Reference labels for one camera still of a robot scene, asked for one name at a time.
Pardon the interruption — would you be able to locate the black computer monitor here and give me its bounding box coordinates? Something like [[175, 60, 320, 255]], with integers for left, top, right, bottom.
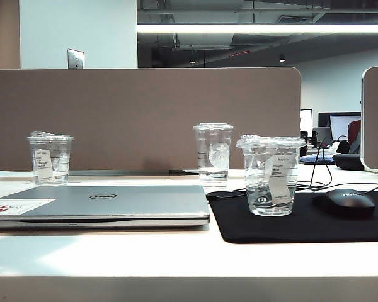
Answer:
[[318, 112, 362, 143]]

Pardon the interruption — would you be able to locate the person in red shirt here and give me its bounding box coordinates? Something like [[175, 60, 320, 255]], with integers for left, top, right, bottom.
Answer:
[[347, 119, 362, 154]]

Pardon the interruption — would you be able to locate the black mouse cable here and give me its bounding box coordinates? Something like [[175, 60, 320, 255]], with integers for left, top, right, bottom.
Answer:
[[232, 141, 378, 193]]

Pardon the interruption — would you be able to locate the black pouch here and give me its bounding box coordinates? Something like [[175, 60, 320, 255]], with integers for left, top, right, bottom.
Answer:
[[332, 152, 365, 171]]

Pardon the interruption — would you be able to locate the clear plastic cup white label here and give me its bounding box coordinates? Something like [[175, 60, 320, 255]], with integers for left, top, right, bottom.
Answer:
[[26, 131, 75, 186]]

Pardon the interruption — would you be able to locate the short clear plastic cup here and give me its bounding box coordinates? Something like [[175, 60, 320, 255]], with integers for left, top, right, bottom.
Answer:
[[235, 134, 307, 217]]

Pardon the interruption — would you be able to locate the black mouse pad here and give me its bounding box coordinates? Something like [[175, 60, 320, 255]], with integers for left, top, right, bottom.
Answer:
[[205, 189, 378, 244]]

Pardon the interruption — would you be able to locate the metal wall switch plate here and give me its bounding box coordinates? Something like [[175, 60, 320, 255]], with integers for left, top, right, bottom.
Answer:
[[67, 48, 84, 69]]

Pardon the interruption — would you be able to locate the tall clear cup mermaid logo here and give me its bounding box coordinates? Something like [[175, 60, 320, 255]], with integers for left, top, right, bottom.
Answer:
[[193, 123, 235, 188]]

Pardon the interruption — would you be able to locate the silver Dell laptop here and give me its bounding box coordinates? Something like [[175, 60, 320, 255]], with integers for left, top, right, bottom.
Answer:
[[0, 184, 211, 230]]

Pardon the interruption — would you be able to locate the brown felt desk divider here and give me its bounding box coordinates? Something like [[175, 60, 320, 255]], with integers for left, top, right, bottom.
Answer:
[[0, 66, 302, 176]]

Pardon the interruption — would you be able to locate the white-edged monitor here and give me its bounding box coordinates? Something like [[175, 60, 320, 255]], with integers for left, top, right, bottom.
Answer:
[[300, 109, 313, 138]]

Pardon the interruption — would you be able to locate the black computer mouse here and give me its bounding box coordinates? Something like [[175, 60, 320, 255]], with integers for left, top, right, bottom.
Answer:
[[312, 189, 377, 217]]

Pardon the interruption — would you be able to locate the white red sticker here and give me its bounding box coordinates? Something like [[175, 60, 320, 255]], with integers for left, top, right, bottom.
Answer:
[[0, 198, 56, 215]]

